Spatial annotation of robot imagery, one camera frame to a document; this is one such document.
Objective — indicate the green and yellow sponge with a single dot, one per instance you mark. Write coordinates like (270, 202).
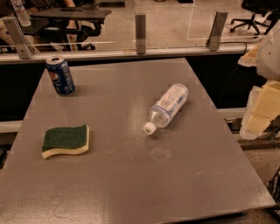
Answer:
(66, 141)

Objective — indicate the blue Pepsi can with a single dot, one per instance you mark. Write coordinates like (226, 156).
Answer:
(60, 75)

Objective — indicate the middle metal barrier bracket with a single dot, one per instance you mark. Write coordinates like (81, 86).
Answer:
(140, 21)

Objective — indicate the metal barrier bracket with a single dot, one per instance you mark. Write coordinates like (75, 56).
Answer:
(140, 21)
(13, 27)
(213, 42)

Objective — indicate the clear plastic water bottle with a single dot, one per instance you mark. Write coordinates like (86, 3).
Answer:
(163, 111)

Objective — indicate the black desk in background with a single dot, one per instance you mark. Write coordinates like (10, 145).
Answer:
(67, 26)

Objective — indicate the left metal barrier bracket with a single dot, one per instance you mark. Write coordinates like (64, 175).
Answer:
(13, 27)

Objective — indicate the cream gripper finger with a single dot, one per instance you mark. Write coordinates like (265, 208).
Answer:
(249, 58)
(263, 107)

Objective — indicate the black office chair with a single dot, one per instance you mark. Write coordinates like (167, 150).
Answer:
(261, 7)

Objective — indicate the right metal barrier bracket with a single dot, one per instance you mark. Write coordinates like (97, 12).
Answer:
(213, 42)

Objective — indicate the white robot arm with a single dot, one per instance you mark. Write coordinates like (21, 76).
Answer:
(268, 57)

